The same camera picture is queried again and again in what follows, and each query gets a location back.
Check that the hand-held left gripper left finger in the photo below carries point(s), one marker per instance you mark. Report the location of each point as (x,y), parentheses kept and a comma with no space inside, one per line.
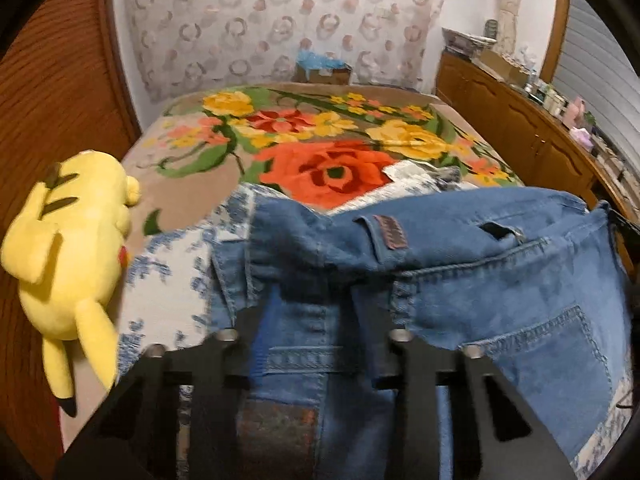
(215,365)

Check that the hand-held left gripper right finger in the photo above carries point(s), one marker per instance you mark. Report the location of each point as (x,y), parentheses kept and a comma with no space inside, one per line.
(417,365)

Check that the blue denim pants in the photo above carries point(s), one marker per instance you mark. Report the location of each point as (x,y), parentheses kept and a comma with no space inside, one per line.
(450,280)

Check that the blue and white floral cloth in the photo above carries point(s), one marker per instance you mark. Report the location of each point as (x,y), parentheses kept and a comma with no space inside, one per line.
(165,280)

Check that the floral bed blanket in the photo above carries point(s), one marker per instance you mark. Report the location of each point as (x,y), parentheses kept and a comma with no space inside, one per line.
(200,180)

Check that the yellow plush toy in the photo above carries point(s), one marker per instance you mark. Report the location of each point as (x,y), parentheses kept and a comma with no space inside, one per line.
(70,240)

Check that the wooden sideboard cabinet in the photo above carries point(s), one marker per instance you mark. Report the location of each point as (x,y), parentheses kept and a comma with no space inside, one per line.
(515,120)

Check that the pink tissue pack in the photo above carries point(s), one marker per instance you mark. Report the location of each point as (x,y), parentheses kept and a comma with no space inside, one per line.
(582,137)

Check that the cardboard box with blue contents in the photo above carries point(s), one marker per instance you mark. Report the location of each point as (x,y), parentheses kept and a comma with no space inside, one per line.
(322,71)

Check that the wooden louvered door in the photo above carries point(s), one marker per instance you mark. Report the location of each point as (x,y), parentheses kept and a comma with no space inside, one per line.
(55,85)

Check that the patterned basket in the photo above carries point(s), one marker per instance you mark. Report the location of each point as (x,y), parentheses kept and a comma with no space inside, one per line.
(467,40)

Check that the grey window shutter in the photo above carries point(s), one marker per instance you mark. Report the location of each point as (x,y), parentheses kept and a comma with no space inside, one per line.
(595,60)

